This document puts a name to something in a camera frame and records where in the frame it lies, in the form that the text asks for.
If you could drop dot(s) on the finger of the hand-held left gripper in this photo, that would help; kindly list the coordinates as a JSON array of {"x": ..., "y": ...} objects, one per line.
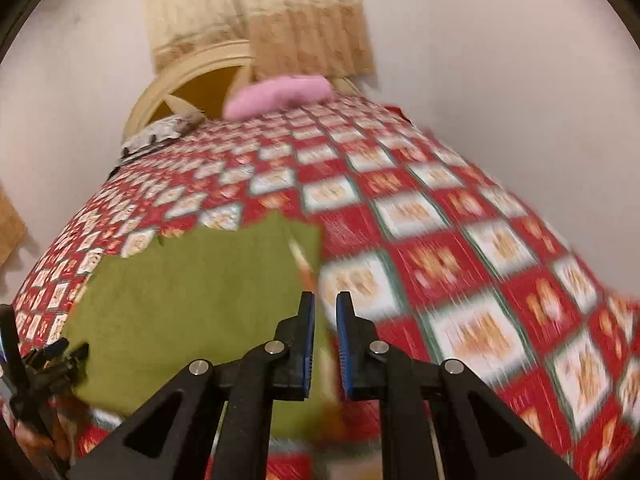
[{"x": 60, "y": 360}]

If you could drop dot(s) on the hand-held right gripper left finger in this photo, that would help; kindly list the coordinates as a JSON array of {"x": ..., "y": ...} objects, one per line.
[{"x": 308, "y": 345}]

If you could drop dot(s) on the green orange striped knit sweater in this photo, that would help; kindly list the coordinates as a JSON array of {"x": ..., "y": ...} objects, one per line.
[{"x": 200, "y": 310}]

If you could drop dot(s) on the beige floral side curtain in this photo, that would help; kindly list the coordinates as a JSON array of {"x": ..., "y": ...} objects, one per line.
[{"x": 10, "y": 225}]

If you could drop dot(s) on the pink pillow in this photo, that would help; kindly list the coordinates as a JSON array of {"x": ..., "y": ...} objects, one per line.
[{"x": 275, "y": 95}]

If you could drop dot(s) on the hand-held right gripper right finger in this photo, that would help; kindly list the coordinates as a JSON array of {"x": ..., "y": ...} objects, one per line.
[{"x": 344, "y": 345}]

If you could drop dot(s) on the beige floral curtain panel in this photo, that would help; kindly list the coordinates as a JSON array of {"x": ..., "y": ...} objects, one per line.
[
  {"x": 315, "y": 25},
  {"x": 200, "y": 5}
]

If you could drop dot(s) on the white black patterned pillow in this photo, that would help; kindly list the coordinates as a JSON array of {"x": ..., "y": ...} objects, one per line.
[{"x": 160, "y": 132}]

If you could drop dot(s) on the red checkered printed bedspread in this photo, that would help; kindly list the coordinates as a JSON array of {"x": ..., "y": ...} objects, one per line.
[{"x": 450, "y": 240}]

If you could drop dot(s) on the cream round headboard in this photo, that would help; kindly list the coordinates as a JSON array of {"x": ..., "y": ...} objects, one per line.
[{"x": 200, "y": 90}]

